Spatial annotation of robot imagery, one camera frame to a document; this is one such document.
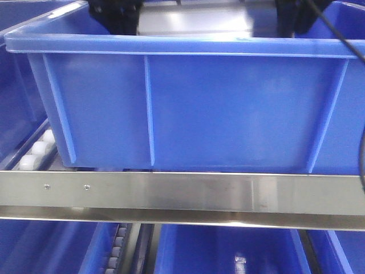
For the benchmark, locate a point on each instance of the blue bin below left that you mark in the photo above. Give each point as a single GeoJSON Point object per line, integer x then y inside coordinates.
{"type": "Point", "coordinates": [29, 246]}

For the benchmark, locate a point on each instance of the white rollers under box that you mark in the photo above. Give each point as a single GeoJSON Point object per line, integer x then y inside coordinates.
{"type": "Point", "coordinates": [39, 152]}

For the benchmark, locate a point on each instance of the grey rollers lower shelf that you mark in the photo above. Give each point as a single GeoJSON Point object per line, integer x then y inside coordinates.
{"type": "Point", "coordinates": [117, 248]}

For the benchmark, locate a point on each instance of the steel front cross bar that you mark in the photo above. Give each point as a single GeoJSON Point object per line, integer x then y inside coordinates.
{"type": "Point", "coordinates": [251, 200]}

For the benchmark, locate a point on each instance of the blue bin far right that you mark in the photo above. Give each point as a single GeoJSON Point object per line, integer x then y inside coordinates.
{"type": "Point", "coordinates": [346, 17]}

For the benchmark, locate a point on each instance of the blue bin far left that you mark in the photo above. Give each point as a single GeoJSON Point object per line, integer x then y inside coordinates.
{"type": "Point", "coordinates": [22, 110]}

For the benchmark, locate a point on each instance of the blue bin below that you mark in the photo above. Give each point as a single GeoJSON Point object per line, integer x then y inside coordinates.
{"type": "Point", "coordinates": [215, 249]}
{"type": "Point", "coordinates": [29, 246]}
{"type": "Point", "coordinates": [338, 251]}

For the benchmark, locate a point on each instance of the blue bin below centre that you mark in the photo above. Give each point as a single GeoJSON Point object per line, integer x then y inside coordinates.
{"type": "Point", "coordinates": [215, 249]}

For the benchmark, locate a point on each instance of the small silver ribbed tray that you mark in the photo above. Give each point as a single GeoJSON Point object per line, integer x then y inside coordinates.
{"type": "Point", "coordinates": [208, 19]}

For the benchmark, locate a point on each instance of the blue target box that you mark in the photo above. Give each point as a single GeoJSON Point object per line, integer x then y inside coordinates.
{"type": "Point", "coordinates": [226, 104]}

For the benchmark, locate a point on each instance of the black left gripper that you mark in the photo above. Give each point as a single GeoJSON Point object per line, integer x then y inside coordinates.
{"type": "Point", "coordinates": [118, 17]}

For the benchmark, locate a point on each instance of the blue bin below right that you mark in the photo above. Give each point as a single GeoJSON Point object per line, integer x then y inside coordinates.
{"type": "Point", "coordinates": [338, 251]}

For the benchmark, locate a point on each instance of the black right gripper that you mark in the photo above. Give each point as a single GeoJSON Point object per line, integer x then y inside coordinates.
{"type": "Point", "coordinates": [296, 14]}

